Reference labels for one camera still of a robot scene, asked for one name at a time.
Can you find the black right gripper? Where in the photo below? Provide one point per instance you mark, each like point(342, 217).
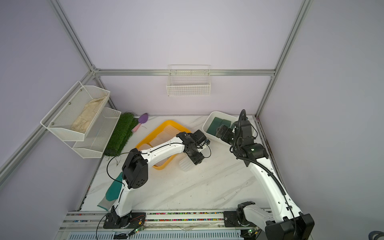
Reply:
point(230, 132)

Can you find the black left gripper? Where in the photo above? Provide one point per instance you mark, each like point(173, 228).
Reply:
point(198, 159)

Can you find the clear ribbed pencil case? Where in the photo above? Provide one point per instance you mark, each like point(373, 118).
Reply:
point(186, 164)
point(170, 131)
point(158, 140)

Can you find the green pencil case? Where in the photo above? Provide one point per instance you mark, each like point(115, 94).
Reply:
point(215, 124)
point(226, 123)

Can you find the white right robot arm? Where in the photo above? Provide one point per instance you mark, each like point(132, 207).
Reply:
point(286, 221)

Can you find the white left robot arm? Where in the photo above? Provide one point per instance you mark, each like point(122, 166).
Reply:
point(135, 173)

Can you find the yellow plastic storage box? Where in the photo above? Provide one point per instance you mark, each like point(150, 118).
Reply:
point(144, 144)

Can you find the white plastic storage box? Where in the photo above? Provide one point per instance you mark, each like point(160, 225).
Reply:
point(233, 119)

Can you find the purple pink toy shovel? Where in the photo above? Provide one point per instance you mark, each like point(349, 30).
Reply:
point(141, 120)

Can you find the green artificial grass roll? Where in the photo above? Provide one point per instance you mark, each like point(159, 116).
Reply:
point(121, 134)

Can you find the green rubber glove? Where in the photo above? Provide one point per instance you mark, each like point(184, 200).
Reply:
point(112, 194)

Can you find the beige cloth in shelf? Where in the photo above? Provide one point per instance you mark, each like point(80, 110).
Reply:
point(84, 120)

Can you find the white wire wall basket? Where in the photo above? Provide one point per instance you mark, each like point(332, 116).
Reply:
point(189, 80)

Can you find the white mesh wall shelf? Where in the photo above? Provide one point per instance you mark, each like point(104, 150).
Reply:
point(58, 121)

